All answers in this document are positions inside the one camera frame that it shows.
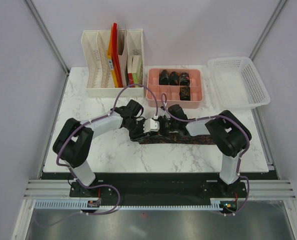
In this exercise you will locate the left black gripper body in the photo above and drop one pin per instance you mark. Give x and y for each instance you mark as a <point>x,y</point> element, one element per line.
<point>136,128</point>

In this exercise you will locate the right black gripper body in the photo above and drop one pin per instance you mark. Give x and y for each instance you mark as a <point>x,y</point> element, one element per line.
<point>166,126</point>

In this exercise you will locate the dark paisley necktie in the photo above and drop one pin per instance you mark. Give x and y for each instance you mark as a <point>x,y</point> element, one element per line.
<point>176,138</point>

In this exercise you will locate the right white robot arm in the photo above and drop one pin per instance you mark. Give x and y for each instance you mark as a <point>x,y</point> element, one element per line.
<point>224,130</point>

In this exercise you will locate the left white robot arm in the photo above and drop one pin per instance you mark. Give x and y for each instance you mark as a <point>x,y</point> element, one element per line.
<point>73,143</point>

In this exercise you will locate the pink divided storage box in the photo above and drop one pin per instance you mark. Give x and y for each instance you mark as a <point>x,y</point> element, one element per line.
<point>172,91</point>

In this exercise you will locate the rolled tie front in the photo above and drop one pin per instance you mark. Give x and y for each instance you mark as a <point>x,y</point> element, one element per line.
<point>185,93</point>

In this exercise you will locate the rolled tie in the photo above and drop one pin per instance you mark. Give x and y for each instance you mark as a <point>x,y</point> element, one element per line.
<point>184,79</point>
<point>164,77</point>
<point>185,93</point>
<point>174,78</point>

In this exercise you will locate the white file organizer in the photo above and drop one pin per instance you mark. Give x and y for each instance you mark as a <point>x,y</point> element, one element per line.
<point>95,45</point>

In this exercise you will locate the beige paper folder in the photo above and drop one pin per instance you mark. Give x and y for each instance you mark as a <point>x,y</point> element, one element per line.
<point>123,56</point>

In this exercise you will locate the orange red folder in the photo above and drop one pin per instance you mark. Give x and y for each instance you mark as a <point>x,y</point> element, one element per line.
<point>112,56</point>

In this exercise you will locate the white perforated plastic basket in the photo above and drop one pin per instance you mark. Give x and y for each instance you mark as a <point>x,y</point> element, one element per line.
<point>237,83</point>

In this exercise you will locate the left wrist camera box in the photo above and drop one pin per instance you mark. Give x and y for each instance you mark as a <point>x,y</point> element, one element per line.
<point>151,125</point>

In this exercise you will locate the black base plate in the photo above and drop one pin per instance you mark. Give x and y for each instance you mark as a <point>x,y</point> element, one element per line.
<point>159,189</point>

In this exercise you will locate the white slotted cable duct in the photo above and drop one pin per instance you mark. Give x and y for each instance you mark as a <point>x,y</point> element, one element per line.
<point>60,204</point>

